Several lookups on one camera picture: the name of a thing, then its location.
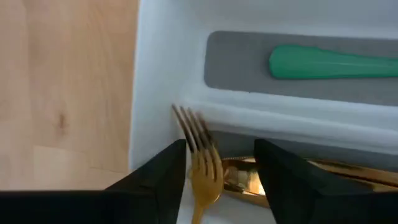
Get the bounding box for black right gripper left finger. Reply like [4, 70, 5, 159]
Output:
[107, 139, 187, 224]

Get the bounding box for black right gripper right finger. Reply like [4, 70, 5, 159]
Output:
[254, 139, 340, 224]

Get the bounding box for gold fork green handle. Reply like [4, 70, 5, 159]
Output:
[171, 104, 224, 224]

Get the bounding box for gold knife green handle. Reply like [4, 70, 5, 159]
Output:
[222, 157, 398, 187]

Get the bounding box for green utensil handle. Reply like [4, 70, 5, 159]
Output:
[269, 43, 398, 80]

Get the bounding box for white cutlery tray grey pads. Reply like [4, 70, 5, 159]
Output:
[129, 0, 398, 224]

